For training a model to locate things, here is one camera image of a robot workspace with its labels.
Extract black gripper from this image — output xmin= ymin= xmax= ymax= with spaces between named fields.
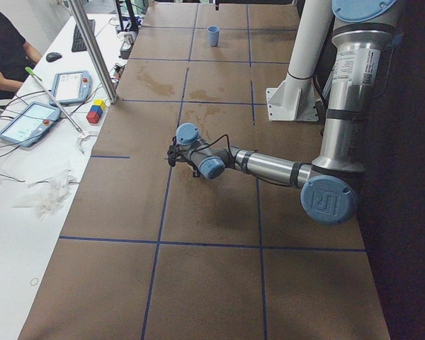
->
xmin=167 ymin=141 xmax=184 ymax=166

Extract light blue plastic cup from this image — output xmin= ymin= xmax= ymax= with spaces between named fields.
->
xmin=207 ymin=25 xmax=220 ymax=47

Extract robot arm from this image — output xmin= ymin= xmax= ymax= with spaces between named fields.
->
xmin=167 ymin=1 xmax=405 ymax=225

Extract red blue yellow blocks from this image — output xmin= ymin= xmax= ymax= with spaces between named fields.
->
xmin=86 ymin=99 xmax=106 ymax=124

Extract small metal cup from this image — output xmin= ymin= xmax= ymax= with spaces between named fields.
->
xmin=123 ymin=32 xmax=135 ymax=45

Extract far teach pendant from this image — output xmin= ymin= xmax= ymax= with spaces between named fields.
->
xmin=51 ymin=70 xmax=91 ymax=105

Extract teach pendant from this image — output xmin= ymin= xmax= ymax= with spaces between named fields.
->
xmin=0 ymin=102 xmax=61 ymax=147
xmin=51 ymin=70 xmax=91 ymax=105

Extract crumpled white tissue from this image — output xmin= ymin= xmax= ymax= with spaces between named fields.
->
xmin=12 ymin=160 xmax=77 ymax=219

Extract black keyboard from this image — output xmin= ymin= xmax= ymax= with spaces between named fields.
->
xmin=71 ymin=19 xmax=96 ymax=52

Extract near teach pendant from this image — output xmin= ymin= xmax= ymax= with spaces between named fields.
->
xmin=0 ymin=102 xmax=61 ymax=147

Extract black computer mouse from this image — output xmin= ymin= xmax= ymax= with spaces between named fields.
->
xmin=45 ymin=52 xmax=62 ymax=62

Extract long metal rod tool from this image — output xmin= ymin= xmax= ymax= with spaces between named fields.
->
xmin=25 ymin=67 xmax=89 ymax=139

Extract seated person in black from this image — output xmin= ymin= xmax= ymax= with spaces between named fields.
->
xmin=0 ymin=12 xmax=42 ymax=99

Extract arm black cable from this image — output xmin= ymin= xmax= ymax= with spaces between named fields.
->
xmin=191 ymin=133 xmax=234 ymax=167

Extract aluminium frame post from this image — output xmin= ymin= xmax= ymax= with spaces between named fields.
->
xmin=67 ymin=0 xmax=118 ymax=104

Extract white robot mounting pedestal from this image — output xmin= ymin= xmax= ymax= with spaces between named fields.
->
xmin=266 ymin=0 xmax=333 ymax=122

